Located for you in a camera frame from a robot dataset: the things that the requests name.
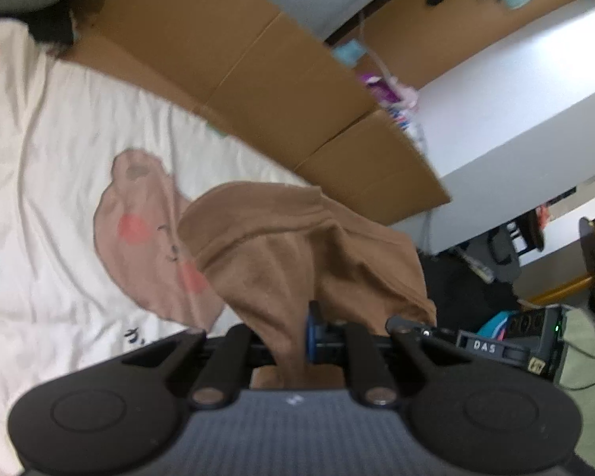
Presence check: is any brown t-shirt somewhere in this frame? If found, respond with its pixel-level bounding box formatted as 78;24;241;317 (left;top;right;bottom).
178;183;438;388

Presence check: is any green fabric bag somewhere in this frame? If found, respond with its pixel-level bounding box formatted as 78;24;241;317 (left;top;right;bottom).
555;305;595;469

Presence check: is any white purple refill pouch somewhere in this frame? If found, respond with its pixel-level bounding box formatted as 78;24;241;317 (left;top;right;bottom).
360;74;428;155

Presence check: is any cream bear print bedsheet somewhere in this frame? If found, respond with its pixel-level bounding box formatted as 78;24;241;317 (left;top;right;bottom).
0;19;298;475

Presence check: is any detergent bottle teal cap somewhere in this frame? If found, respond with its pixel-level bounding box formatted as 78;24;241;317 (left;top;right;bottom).
331;39;367;69

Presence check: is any upright cardboard sheet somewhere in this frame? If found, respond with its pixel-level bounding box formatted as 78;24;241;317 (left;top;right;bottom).
346;0;575;89

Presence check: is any flattened cardboard box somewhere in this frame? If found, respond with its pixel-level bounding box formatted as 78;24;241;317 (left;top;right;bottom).
67;0;449;225

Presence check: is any black cloth under pillow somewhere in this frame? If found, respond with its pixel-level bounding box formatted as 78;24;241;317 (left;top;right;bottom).
19;0;78;57

